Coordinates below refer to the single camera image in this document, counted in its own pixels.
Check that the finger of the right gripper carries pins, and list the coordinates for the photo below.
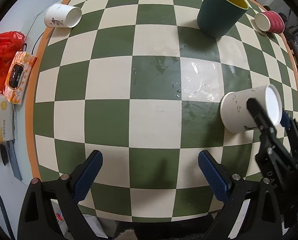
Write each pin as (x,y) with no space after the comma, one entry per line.
(268,132)
(291,128)

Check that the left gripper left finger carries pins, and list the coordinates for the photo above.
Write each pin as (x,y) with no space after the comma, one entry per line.
(37,217)

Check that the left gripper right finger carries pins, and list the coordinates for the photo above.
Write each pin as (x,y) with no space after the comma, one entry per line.
(255,199)

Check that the white calligraphy paper cup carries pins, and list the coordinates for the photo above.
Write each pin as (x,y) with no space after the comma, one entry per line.
(238,109)

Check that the red ribbed paper cup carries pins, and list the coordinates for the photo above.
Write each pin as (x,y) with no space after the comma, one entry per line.
(270,22)

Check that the dark green yellow-lined cup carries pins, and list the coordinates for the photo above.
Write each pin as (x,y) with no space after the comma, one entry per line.
(217,17)

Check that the white paper cup lying left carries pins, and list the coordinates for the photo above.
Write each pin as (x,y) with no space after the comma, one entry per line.
(61,15)

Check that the grey side table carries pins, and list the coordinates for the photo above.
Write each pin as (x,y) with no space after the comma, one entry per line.
(13,190)

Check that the blue phone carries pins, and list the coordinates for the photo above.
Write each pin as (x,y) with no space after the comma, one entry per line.
(13,160)

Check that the black round lid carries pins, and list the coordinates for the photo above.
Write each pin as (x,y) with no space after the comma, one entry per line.
(4,154)

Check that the orange wet wipes pack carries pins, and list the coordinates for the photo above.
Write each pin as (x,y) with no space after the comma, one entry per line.
(17,77)

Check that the green checkered table mat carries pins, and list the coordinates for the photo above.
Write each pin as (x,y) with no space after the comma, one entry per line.
(138,81)

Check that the red plastic bag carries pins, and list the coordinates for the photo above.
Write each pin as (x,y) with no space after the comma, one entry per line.
(10,43)

